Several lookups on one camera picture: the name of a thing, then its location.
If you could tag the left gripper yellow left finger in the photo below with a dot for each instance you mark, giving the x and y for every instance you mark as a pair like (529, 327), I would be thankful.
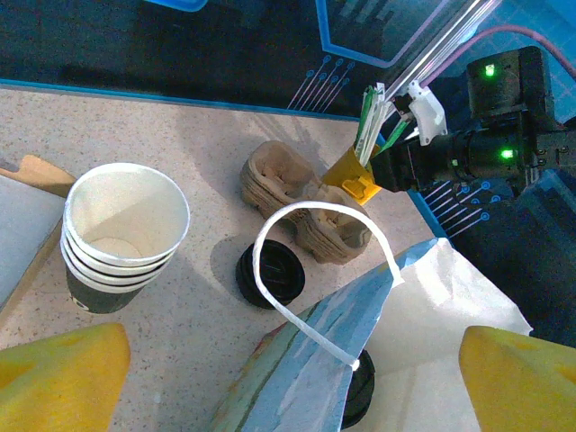
(63, 382)

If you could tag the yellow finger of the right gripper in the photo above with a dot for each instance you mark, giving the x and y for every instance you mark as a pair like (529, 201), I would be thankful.
(357, 188)

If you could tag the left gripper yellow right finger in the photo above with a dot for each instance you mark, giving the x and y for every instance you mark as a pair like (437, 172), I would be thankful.
(522, 387)

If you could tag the black plastic cup lid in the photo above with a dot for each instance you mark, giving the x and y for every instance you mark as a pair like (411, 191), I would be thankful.
(360, 396)

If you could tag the yellow straw holder cup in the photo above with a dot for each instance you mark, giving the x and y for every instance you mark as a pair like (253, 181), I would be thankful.
(344, 168)

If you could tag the stack of black cup lids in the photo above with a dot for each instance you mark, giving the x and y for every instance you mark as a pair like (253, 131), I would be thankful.
(279, 274)

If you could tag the white paper napkin stack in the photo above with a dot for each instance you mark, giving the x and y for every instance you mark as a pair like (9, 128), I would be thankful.
(22, 234)

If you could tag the stack of paper cups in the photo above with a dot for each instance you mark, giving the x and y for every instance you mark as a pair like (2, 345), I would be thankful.
(121, 216)

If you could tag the brown cardboard tray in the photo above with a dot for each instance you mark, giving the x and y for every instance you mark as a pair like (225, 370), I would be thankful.
(40, 173)

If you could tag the aluminium frame post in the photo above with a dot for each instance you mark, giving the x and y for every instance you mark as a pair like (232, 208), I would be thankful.
(432, 49)

